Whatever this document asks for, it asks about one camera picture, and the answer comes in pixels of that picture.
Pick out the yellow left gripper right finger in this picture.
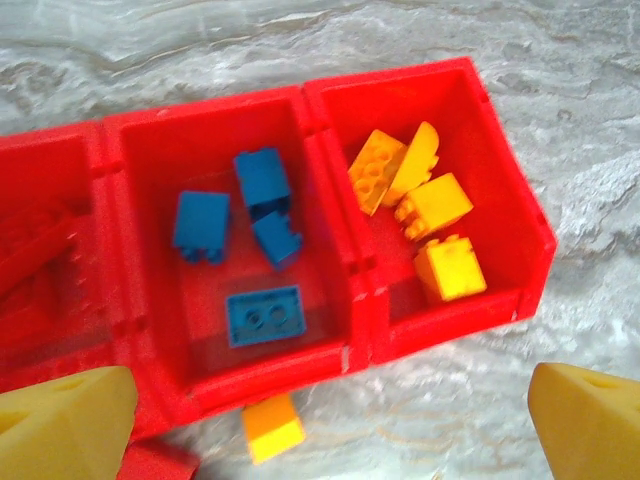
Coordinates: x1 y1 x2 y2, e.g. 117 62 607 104
527 361 640 480

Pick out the long blue lego brick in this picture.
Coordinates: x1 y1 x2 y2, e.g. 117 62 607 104
233 147 294 221

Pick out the yellow lego brick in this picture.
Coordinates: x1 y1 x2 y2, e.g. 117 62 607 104
242 392 307 467
348 128 407 218
413 236 488 305
393 172 475 242
382 121 442 208

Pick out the small blue lego brick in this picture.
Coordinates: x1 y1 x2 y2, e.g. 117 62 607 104
249 209 305 272

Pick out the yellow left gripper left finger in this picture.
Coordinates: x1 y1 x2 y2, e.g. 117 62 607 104
0 365 139 480

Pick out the long red lego brick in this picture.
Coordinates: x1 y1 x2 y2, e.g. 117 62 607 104
0 199 96 311

